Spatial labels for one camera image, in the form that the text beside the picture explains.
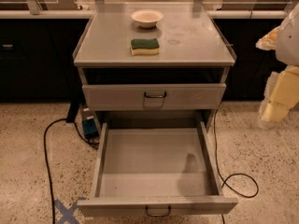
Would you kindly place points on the blue tape cross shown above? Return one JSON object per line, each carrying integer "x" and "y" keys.
{"x": 67, "y": 213}

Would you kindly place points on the black upper drawer handle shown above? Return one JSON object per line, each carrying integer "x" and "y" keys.
{"x": 158, "y": 96}

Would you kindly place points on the grey metal drawer cabinet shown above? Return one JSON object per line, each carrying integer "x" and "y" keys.
{"x": 192, "y": 51}

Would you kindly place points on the black middle drawer handle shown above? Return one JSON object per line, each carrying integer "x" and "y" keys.
{"x": 158, "y": 212}

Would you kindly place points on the white ceramic bowl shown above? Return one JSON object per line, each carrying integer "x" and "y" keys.
{"x": 147, "y": 18}

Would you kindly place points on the green and yellow sponge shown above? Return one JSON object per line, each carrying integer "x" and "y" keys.
{"x": 145, "y": 46}

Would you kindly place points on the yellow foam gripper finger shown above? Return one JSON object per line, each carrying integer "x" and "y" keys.
{"x": 281, "y": 94}
{"x": 268, "y": 41}

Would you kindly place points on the grey drawer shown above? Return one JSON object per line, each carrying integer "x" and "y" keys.
{"x": 131, "y": 97}
{"x": 136, "y": 168}

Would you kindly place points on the black drawer handle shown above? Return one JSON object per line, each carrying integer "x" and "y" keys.
{"x": 158, "y": 96}
{"x": 158, "y": 212}

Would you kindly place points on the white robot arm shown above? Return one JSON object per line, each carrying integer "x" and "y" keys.
{"x": 287, "y": 50}

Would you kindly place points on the blue power box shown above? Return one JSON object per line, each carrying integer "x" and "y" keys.
{"x": 88, "y": 124}

